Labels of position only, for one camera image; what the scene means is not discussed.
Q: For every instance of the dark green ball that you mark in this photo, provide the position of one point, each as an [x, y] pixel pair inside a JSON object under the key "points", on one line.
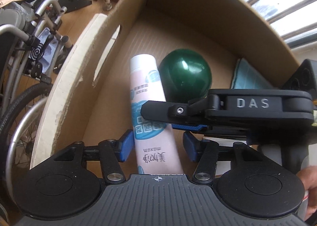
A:
{"points": [[185, 75]]}

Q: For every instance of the black wheelchair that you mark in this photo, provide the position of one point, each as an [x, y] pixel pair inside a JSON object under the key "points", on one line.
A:
{"points": [[32, 49]]}

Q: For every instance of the person's right hand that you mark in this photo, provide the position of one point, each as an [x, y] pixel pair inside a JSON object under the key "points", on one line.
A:
{"points": [[308, 176]]}

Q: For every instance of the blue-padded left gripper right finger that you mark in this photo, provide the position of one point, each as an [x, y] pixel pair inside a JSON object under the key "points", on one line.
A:
{"points": [[205, 154]]}

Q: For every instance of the white small box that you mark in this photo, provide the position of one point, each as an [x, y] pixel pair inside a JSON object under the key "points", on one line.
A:
{"points": [[224, 163]]}

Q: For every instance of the brown cardboard box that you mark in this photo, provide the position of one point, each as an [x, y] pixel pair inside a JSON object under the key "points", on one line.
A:
{"points": [[90, 100]]}

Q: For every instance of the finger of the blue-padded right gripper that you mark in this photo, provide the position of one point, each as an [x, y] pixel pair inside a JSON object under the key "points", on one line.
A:
{"points": [[190, 128], [191, 113]]}

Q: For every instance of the teal striped cloth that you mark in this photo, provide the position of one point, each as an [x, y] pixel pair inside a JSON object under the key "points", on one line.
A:
{"points": [[247, 77]]}

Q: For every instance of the pink blue cream tube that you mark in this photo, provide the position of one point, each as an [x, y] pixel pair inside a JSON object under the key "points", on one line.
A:
{"points": [[154, 140]]}

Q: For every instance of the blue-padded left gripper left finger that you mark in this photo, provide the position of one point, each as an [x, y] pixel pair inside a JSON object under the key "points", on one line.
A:
{"points": [[111, 153]]}

